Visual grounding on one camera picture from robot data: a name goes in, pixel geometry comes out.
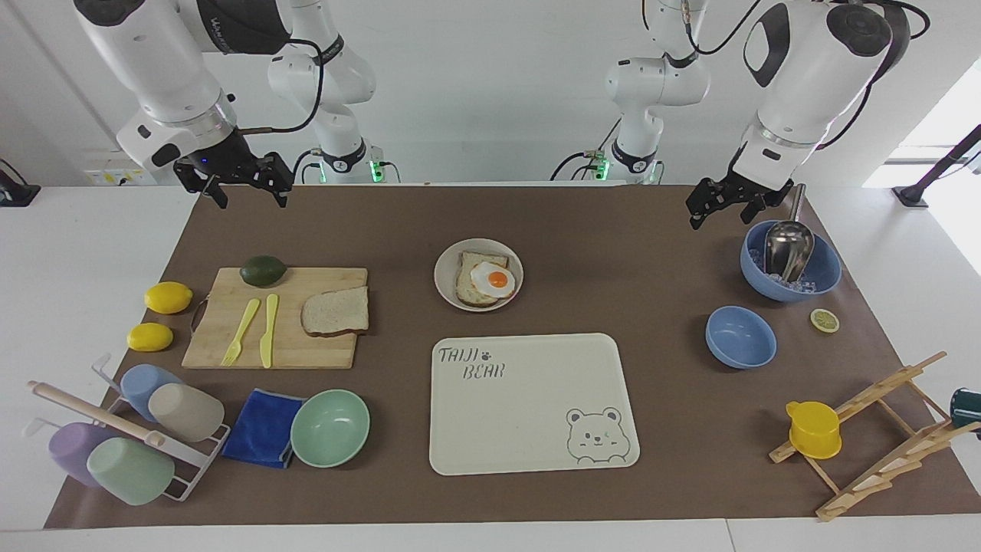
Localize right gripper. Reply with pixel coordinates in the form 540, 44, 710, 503
173, 126, 295, 210

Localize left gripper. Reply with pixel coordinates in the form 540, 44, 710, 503
685, 169, 795, 231

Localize beige round plate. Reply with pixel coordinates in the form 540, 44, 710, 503
434, 238, 525, 313

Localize metal scoop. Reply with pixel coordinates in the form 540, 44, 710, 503
763, 183, 815, 284

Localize dark green avocado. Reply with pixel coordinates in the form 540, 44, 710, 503
239, 255, 288, 288

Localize clear ice cubes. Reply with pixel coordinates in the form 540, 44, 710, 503
747, 247, 819, 297

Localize large blue bowl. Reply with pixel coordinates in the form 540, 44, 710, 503
739, 220, 843, 303

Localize white power socket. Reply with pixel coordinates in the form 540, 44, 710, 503
84, 168, 159, 188

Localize small blue bowl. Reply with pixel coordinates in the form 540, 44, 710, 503
705, 305, 778, 370

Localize yellow lemon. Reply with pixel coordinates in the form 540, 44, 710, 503
126, 322, 175, 353
144, 281, 194, 315

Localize yellow-green plastic fork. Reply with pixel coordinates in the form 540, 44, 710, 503
221, 298, 261, 367

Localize yellow-green plastic knife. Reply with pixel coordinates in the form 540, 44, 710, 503
259, 293, 281, 370

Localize brown-crust bread slice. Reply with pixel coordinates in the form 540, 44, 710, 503
300, 286, 370, 337

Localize wooden cutting board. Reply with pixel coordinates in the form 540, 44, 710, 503
182, 266, 369, 371

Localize black stand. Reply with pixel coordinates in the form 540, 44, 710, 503
892, 124, 981, 209
0, 158, 41, 209

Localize light blue cup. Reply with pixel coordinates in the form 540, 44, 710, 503
120, 363, 185, 423

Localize beige cup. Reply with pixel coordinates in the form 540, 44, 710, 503
147, 382, 226, 443

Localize yellow cup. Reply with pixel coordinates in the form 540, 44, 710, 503
786, 399, 843, 460

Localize toasted bread slice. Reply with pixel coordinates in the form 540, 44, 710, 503
454, 251, 519, 308

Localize blue cloth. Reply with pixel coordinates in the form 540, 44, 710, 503
221, 388, 307, 470

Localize fried egg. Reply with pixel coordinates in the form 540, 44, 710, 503
470, 261, 517, 299

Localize mint green bowl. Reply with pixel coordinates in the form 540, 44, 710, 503
290, 389, 372, 469

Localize cream tray with bear print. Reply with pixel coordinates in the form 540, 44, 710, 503
428, 332, 641, 477

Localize wooden drying rack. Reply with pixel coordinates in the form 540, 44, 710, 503
769, 351, 981, 523

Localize dark green cup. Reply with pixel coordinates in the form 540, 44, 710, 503
950, 387, 981, 432

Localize mint green cup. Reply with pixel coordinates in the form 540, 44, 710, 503
86, 436, 176, 507

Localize purple cup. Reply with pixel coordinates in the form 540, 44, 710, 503
48, 422, 117, 489

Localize white wire cup rack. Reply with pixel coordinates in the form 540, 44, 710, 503
25, 352, 231, 504

